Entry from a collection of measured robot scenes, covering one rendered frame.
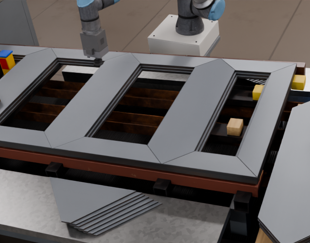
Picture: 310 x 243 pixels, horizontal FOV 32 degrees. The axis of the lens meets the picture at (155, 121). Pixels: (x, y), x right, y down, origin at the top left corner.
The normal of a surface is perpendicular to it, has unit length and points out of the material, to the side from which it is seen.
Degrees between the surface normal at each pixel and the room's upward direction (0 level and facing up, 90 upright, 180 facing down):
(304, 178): 0
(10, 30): 90
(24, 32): 90
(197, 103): 0
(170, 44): 90
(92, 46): 89
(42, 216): 0
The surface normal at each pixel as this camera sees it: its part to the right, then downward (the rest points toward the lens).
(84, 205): -0.14, -0.81
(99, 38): 0.87, 0.20
